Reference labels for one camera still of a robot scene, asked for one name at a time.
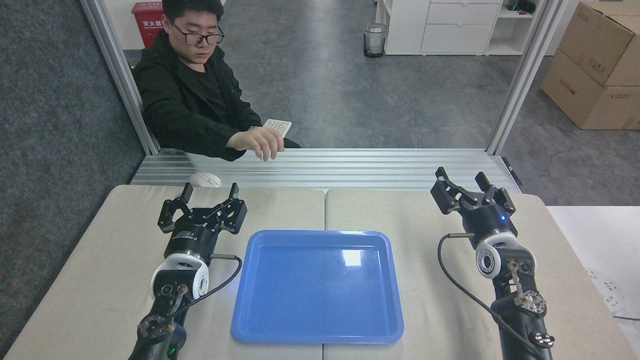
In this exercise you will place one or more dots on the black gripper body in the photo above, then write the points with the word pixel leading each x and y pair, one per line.
pixel 490 220
pixel 192 239

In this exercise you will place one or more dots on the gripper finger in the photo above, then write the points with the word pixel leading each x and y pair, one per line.
pixel 236 215
pixel 445 197
pixel 167 215
pixel 500 197

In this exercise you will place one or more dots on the blue plastic tray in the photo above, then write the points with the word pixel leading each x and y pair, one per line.
pixel 317 295

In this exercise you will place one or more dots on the person's left hand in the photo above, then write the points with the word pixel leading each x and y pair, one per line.
pixel 260 140

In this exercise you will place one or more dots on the white computer mouse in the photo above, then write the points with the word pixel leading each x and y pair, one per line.
pixel 205 180

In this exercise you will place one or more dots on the white keyboard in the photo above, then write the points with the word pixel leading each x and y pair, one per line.
pixel 279 126

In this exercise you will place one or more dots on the silver aluminium profile platform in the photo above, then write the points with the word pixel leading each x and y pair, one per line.
pixel 350 167

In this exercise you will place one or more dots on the white side table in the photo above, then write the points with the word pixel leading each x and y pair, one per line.
pixel 595 235

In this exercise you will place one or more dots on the person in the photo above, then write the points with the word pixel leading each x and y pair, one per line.
pixel 175 95

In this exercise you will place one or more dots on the large cardboard box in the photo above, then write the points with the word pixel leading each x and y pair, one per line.
pixel 585 97

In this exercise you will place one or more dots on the white power strip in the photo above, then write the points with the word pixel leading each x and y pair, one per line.
pixel 607 292

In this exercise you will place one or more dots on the white drawer cabinet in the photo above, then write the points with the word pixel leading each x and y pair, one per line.
pixel 450 30

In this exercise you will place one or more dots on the grey mesh waste bin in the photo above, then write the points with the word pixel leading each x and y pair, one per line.
pixel 375 42

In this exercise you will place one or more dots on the small cardboard box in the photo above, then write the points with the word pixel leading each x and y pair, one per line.
pixel 600 45

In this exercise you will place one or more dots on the black items on shelf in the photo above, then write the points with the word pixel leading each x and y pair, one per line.
pixel 522 6

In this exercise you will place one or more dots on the red fire extinguisher box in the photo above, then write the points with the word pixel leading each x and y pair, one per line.
pixel 146 22

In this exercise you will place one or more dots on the silver aluminium post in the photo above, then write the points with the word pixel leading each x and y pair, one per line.
pixel 117 75
pixel 525 75

